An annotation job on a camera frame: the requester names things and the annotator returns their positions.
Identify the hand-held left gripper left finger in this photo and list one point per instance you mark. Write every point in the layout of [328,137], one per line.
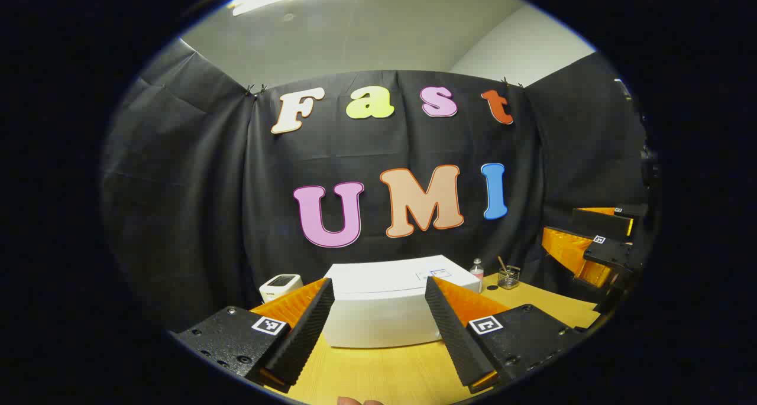
[307,334]

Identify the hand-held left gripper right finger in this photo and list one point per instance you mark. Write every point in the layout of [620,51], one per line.
[452,334]

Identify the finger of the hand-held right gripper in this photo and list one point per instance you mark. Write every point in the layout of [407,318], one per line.
[609,254]
[600,222]

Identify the white microwave oven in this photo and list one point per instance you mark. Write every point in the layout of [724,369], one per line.
[378,310]

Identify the white toaster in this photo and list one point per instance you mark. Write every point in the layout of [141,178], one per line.
[281,287]

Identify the small clear plastic bottle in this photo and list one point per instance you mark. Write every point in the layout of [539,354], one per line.
[476,273]

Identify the glass holder with sticks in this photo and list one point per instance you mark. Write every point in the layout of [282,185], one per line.
[508,279]

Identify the black backdrop cloth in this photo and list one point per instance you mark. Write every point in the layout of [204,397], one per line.
[195,186]

